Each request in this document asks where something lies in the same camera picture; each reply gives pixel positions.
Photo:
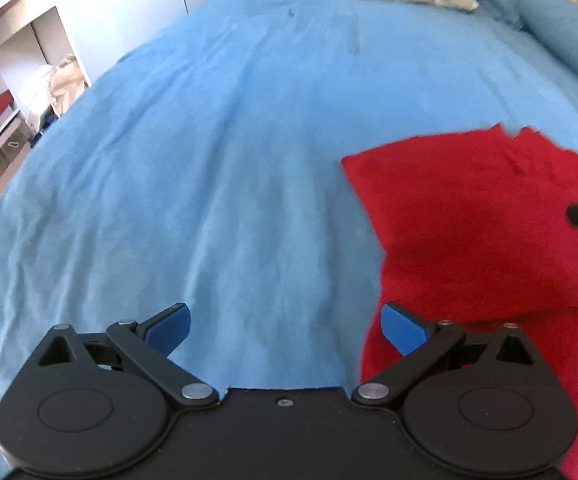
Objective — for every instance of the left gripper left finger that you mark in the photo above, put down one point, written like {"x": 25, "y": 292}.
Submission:
{"x": 88, "y": 405}

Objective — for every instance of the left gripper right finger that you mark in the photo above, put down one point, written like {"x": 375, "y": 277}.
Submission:
{"x": 469, "y": 403}

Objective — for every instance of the red small garment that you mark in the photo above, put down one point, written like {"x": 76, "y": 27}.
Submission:
{"x": 474, "y": 229}

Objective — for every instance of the rolled blue duvet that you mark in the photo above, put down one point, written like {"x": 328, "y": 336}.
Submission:
{"x": 554, "y": 23}

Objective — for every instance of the beige bag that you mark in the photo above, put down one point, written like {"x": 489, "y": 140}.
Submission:
{"x": 66, "y": 84}

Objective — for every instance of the blue bed sheet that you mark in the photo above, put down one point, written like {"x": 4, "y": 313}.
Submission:
{"x": 204, "y": 167}

